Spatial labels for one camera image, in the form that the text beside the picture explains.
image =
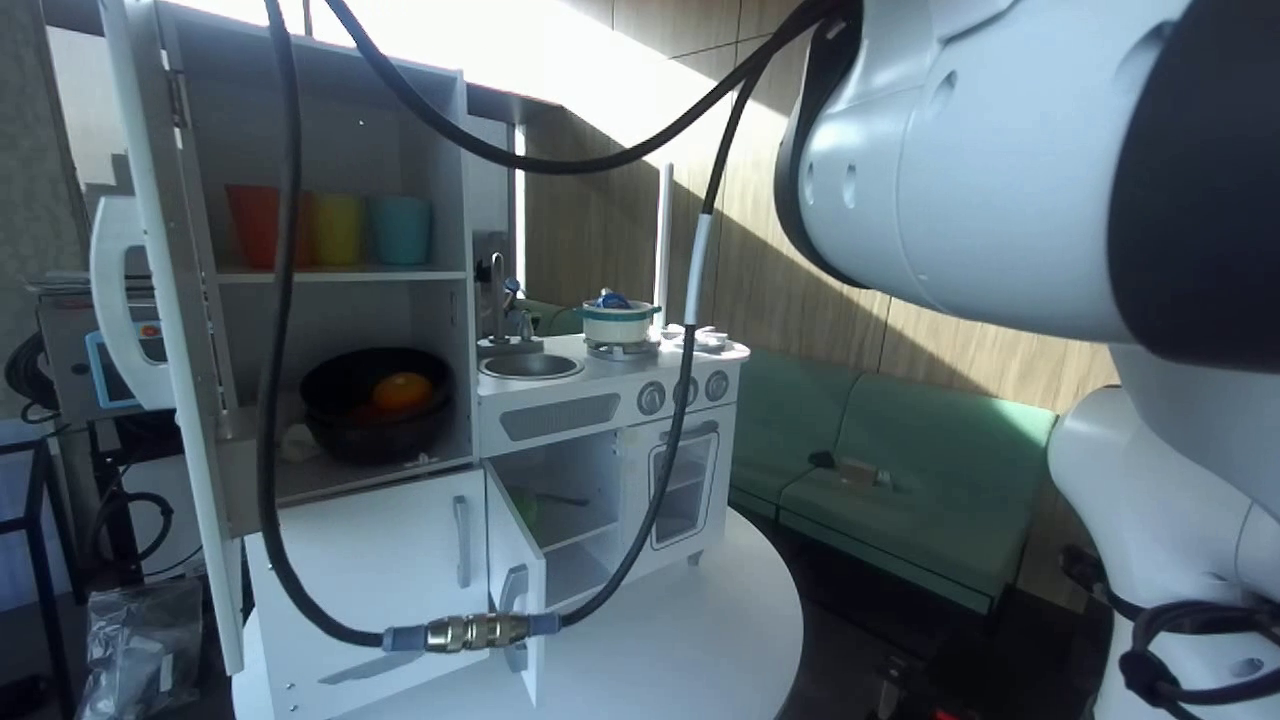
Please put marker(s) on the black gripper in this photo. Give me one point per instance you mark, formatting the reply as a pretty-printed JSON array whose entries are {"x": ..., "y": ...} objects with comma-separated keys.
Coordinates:
[{"x": 144, "y": 303}]

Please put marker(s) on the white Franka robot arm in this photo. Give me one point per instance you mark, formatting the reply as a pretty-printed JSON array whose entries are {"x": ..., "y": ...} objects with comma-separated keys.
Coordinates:
[{"x": 1043, "y": 162}]

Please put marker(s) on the white freezer door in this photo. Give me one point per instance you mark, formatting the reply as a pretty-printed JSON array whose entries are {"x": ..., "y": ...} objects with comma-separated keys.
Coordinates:
[{"x": 375, "y": 560}]

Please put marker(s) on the small white cupboard door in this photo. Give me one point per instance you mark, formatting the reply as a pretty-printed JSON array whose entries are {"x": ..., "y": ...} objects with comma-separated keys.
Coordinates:
[{"x": 517, "y": 534}]

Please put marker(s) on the white oven door with window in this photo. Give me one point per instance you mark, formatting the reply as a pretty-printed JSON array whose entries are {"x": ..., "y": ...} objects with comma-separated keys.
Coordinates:
[{"x": 696, "y": 483}]

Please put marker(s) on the grey equipment box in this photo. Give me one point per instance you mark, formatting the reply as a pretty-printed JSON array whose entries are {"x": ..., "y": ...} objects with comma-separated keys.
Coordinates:
[{"x": 63, "y": 344}]

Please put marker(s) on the orange plastic cup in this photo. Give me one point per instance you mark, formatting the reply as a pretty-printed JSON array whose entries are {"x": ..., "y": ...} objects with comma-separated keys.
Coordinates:
[{"x": 250, "y": 224}]

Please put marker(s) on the small white item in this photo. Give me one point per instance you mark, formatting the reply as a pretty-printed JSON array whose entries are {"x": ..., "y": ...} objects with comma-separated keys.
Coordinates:
[{"x": 295, "y": 443}]

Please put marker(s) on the yellow-green plastic cup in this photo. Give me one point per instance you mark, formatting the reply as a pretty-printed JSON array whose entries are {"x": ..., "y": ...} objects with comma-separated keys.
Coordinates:
[{"x": 336, "y": 229}]

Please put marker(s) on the black bowl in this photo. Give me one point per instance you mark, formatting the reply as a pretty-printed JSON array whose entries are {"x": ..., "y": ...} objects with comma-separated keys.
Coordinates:
[{"x": 343, "y": 424}]

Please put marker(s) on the blue plastic cup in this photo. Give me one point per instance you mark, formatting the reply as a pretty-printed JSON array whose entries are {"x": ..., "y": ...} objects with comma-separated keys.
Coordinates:
[{"x": 402, "y": 235}]

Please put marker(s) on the orange toy fruit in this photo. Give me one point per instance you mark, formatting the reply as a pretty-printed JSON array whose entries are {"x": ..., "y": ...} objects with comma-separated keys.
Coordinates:
[{"x": 402, "y": 395}]

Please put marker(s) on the black equipment cart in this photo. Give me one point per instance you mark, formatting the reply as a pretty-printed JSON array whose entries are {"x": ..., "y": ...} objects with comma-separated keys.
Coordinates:
[{"x": 33, "y": 560}]

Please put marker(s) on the white toy kitchen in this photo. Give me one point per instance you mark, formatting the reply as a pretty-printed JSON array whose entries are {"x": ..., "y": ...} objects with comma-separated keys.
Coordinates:
[{"x": 402, "y": 534}]

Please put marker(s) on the grey toy faucet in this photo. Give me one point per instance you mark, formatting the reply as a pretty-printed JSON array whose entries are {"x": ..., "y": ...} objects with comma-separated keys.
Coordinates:
[{"x": 496, "y": 286}]

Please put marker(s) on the crumpled clear plastic bag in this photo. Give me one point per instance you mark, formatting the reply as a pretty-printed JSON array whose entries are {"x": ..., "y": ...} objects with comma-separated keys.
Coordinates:
[{"x": 140, "y": 652}]

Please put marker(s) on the grey toy sink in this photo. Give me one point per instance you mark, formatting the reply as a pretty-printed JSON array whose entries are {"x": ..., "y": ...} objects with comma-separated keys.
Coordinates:
[{"x": 525, "y": 362}]

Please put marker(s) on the green toy item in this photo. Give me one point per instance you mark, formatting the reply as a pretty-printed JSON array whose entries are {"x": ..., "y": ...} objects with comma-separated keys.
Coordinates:
[{"x": 557, "y": 317}]

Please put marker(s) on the white pot with teal rim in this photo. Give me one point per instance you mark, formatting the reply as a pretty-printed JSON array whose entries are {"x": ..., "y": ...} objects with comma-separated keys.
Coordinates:
[{"x": 621, "y": 327}]

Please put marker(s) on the white vertical pole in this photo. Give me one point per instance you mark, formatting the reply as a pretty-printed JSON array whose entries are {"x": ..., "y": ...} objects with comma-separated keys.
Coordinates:
[{"x": 662, "y": 224}]

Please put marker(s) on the round white table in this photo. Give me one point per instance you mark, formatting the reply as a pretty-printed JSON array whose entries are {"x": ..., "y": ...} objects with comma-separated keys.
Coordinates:
[{"x": 694, "y": 641}]

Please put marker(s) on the green cushioned bench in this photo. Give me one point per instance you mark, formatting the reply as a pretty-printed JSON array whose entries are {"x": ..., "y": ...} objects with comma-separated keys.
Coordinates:
[{"x": 935, "y": 465}]

